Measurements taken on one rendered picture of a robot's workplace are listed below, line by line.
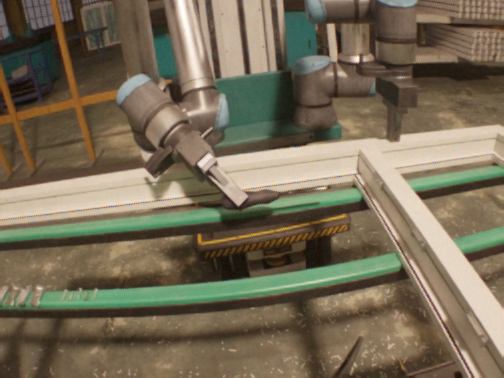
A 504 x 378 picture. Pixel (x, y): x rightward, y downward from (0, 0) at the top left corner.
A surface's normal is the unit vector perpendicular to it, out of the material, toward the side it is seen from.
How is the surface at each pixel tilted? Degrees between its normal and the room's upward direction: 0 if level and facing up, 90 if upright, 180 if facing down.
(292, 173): 90
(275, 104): 90
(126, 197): 90
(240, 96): 90
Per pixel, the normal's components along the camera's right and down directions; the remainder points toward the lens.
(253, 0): 0.17, 0.47
